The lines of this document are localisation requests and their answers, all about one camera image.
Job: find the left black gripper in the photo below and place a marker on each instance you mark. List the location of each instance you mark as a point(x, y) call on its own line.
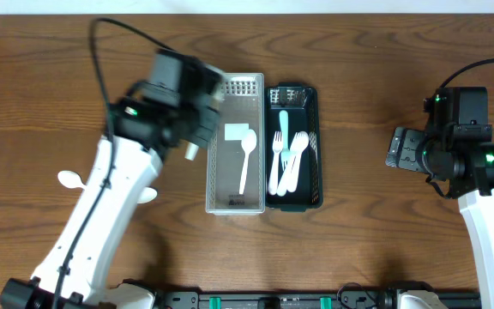
point(207, 124)

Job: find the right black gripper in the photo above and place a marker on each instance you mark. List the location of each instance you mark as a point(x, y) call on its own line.
point(406, 149)

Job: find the white slim spoon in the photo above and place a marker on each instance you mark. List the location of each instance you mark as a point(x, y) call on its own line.
point(191, 151)
point(248, 144)
point(147, 195)
point(70, 180)

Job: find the clear plastic basket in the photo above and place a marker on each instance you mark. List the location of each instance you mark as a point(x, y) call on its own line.
point(240, 110)

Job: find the white fork straight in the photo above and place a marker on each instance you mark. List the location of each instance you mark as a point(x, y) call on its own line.
point(277, 146)

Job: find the pale green fork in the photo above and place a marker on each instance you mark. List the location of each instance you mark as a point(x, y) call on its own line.
point(284, 128)

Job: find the white wide spoon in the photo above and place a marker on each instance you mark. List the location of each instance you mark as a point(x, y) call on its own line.
point(299, 144)

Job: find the black plastic basket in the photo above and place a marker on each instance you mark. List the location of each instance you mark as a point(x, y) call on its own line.
point(301, 102)

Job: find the white fork angled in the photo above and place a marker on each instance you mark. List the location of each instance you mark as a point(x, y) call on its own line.
point(287, 174)

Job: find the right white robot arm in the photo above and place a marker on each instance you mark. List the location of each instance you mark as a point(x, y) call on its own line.
point(459, 167)

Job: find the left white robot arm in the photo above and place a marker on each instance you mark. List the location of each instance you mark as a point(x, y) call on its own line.
point(153, 117)

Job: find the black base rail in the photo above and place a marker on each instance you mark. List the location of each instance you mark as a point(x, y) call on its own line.
point(298, 300)

